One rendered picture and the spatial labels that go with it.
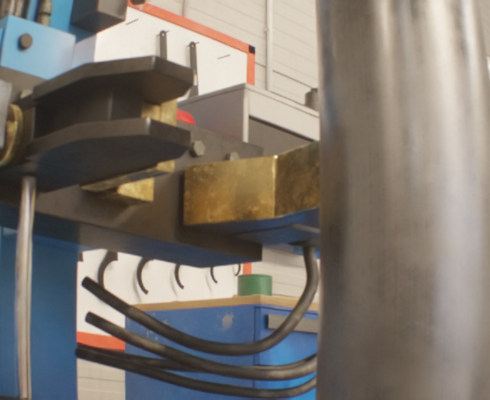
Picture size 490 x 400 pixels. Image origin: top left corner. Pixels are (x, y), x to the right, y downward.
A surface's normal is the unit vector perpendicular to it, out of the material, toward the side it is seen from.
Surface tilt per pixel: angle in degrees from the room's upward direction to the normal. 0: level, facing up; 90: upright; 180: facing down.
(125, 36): 90
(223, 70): 90
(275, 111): 90
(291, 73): 90
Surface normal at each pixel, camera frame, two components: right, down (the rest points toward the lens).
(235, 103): -0.66, -0.18
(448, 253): 0.16, -0.21
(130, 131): -0.22, -0.22
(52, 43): 0.75, -0.13
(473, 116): 0.53, -0.17
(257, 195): -0.44, -0.20
